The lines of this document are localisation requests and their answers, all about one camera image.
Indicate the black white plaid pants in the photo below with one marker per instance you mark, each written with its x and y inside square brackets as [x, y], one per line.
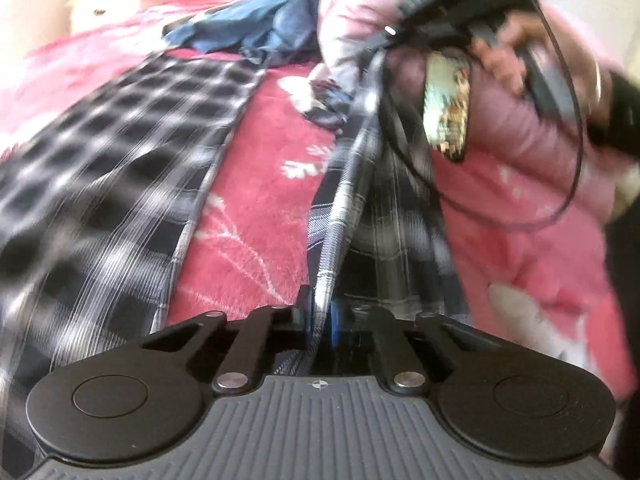
[110, 200]

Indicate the pink floral blanket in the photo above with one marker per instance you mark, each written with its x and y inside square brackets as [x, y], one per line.
[250, 200]

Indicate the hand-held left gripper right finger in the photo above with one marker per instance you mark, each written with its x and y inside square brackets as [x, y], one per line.
[339, 322]

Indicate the person's right hand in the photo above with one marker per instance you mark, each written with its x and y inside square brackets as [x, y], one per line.
[560, 50]

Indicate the blue denim garment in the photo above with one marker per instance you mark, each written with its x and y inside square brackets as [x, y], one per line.
[250, 15]

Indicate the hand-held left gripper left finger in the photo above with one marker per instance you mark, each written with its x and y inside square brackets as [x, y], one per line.
[306, 320]

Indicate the colourful printed cloth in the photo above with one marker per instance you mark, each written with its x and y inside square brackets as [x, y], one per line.
[446, 105]

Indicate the cream nightstand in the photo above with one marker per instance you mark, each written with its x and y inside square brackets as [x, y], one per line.
[100, 10]

